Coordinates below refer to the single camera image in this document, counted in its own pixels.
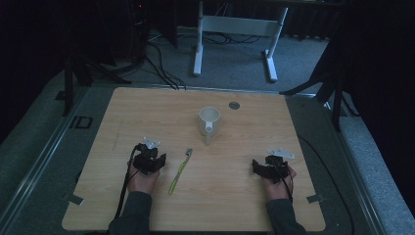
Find black cable on mat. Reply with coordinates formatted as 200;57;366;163
297;134;356;235

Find green toothbrush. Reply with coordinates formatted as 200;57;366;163
167;148;194;196

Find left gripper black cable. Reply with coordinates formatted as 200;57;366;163
114;145;141;219

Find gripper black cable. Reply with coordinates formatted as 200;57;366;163
273;163;295;204
114;145;141;219

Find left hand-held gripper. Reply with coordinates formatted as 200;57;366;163
132;136;167;176

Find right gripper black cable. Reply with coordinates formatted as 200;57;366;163
273;163;295;204

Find white cup with handle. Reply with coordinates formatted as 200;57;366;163
198;106;221;147

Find black tripod stand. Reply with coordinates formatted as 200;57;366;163
62;0;133;118
279;38;361;133

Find person's right hand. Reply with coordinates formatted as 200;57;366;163
262;164;298;201

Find black floor cables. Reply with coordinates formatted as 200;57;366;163
130;28;262;91

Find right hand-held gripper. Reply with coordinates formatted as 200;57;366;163
251;147;296;184

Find black rectangular floor bracket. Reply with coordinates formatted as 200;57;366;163
69;116;94;129

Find grey tape strip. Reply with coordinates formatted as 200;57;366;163
62;193;85;207
305;193;326;204

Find person's left hand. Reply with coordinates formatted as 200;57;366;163
126;163;161;196

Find white metal desk frame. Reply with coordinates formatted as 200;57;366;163
192;0;290;83

